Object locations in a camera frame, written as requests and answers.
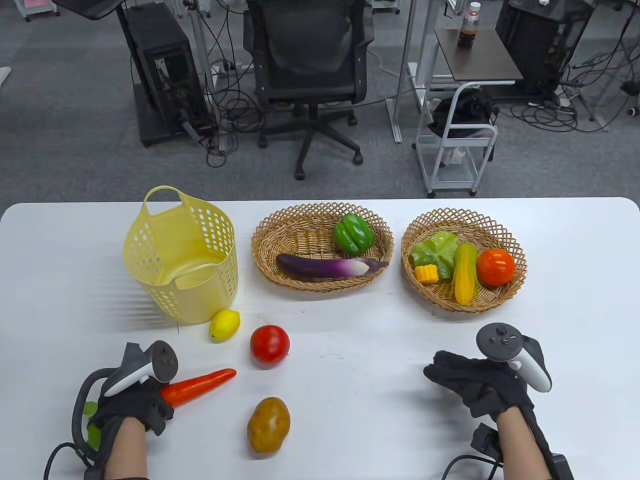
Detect dark drink bottle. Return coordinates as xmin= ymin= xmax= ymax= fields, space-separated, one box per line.
xmin=457 ymin=1 xmax=482 ymax=50

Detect white rolling cart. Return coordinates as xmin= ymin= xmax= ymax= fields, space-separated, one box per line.
xmin=412 ymin=81 xmax=500 ymax=199

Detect tangle of black floor cables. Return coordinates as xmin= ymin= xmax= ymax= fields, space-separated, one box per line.
xmin=200 ymin=50 xmax=271 ymax=168
xmin=500 ymin=50 xmax=640 ymax=133

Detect black armband sensor box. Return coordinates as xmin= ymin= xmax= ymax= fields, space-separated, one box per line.
xmin=550 ymin=452 xmax=575 ymax=480

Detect grey white handheld controller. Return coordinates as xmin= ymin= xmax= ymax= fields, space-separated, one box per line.
xmin=475 ymin=323 xmax=553 ymax=393
xmin=102 ymin=340 xmax=179 ymax=398

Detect long corn cob object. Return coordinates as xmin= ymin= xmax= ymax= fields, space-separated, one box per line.
xmin=452 ymin=244 xmax=482 ymax=307

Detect black glove cable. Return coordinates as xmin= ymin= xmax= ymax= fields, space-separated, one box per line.
xmin=440 ymin=454 xmax=501 ymax=480
xmin=44 ymin=367 xmax=118 ymax=480

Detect brown potato object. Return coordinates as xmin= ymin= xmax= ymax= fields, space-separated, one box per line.
xmin=247 ymin=396 xmax=292 ymax=455

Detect red tomato object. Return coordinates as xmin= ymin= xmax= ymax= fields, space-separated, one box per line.
xmin=250 ymin=324 xmax=291 ymax=369

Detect white desk frame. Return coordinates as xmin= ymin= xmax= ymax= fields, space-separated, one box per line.
xmin=386 ymin=0 xmax=441 ymax=145

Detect leafy orange carrot object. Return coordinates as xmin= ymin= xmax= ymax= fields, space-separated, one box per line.
xmin=82 ymin=368 xmax=238 ymax=451

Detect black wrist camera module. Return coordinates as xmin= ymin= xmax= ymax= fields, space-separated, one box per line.
xmin=471 ymin=422 xmax=503 ymax=463

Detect black computer tower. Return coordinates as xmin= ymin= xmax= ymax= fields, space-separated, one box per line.
xmin=122 ymin=5 xmax=213 ymax=148
xmin=495 ymin=0 xmax=593 ymax=97

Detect brown side table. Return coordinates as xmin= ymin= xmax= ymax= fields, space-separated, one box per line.
xmin=434 ymin=27 xmax=525 ymax=83

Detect orange fruit object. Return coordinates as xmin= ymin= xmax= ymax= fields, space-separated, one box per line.
xmin=476 ymin=248 xmax=516 ymax=287

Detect green bell pepper object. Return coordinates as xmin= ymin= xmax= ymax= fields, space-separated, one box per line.
xmin=332 ymin=213 xmax=376 ymax=256

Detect black bag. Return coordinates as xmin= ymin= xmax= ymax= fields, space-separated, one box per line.
xmin=428 ymin=89 xmax=500 ymax=140

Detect black office chair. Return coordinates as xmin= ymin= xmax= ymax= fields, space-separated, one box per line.
xmin=243 ymin=0 xmax=377 ymax=182

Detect yellow lemon object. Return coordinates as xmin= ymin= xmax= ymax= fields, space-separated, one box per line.
xmin=209 ymin=309 xmax=242 ymax=343

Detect person's left forearm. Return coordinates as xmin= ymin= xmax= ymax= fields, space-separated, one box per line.
xmin=104 ymin=416 xmax=150 ymax=480

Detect purple eggplant object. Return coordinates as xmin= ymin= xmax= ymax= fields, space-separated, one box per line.
xmin=276 ymin=253 xmax=390 ymax=281

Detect person's left hand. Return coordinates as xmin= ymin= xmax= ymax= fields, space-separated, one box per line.
xmin=87 ymin=342 xmax=175 ymax=437

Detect person's right forearm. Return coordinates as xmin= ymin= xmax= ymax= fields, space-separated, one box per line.
xmin=495 ymin=406 xmax=556 ymax=480

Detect green lettuce leaf object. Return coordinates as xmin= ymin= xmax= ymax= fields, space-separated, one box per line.
xmin=410 ymin=231 xmax=461 ymax=281

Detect white cart with pink bin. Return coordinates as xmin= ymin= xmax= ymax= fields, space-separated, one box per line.
xmin=12 ymin=0 xmax=61 ymax=23

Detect silver aluminium frame post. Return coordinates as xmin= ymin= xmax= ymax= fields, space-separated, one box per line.
xmin=180 ymin=0 xmax=226 ymax=151

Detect round wicker basket container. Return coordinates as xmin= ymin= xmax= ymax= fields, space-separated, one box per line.
xmin=401 ymin=208 xmax=529 ymax=316

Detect person's right hand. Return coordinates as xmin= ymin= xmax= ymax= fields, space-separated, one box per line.
xmin=423 ymin=337 xmax=546 ymax=420

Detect oval wicker basket container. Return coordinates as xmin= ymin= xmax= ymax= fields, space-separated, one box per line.
xmin=250 ymin=202 xmax=395 ymax=294

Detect yellow plastic basket container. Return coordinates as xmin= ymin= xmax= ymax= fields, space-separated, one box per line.
xmin=123 ymin=185 xmax=239 ymax=326

